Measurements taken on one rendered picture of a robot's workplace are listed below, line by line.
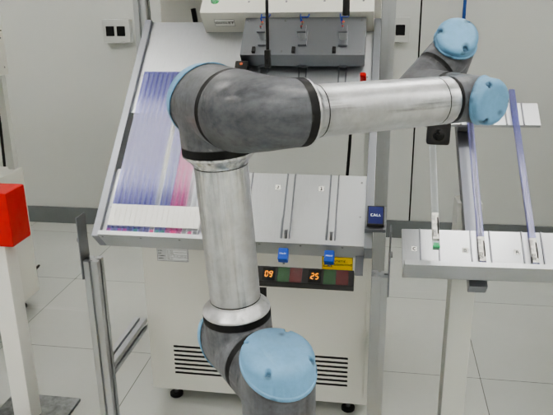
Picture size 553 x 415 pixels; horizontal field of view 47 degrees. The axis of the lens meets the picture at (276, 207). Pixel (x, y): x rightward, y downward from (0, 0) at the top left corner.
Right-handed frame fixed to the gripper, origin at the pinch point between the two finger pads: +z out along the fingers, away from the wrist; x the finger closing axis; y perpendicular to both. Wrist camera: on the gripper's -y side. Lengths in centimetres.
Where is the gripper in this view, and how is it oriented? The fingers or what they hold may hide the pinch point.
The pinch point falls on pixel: (432, 126)
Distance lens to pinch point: 149.0
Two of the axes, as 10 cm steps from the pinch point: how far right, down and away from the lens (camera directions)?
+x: -9.9, -0.3, 1.2
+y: 0.6, -9.6, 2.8
